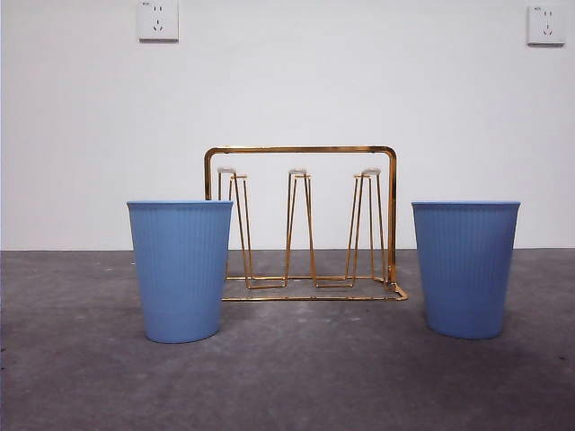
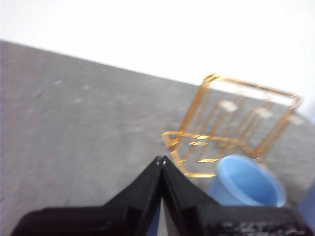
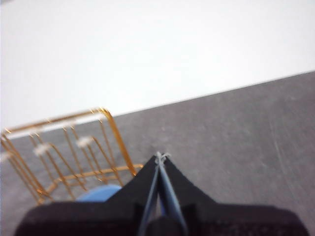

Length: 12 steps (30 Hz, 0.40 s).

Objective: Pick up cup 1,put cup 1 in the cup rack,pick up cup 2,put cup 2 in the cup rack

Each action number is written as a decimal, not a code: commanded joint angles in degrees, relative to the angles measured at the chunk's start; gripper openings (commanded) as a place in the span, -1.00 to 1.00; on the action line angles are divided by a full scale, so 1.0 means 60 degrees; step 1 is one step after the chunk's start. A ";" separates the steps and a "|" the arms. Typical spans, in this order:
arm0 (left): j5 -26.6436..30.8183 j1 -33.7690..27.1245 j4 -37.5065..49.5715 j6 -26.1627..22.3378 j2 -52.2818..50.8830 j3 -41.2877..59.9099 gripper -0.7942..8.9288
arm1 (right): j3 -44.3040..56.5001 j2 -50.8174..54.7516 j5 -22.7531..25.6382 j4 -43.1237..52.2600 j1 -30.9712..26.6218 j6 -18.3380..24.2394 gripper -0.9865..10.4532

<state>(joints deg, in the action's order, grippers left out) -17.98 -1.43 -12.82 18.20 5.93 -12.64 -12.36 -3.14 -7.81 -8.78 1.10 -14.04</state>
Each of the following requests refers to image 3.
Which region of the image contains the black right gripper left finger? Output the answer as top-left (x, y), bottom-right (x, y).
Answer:
top-left (14, 152), bottom-right (161, 236)

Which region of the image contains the blue ribbed plastic cup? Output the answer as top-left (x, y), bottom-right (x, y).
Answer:
top-left (78, 185), bottom-right (123, 203)

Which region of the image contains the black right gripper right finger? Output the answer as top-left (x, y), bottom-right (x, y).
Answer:
top-left (161, 153), bottom-right (311, 236)

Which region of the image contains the gold wire cup rack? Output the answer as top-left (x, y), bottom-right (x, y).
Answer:
top-left (0, 107), bottom-right (144, 206)

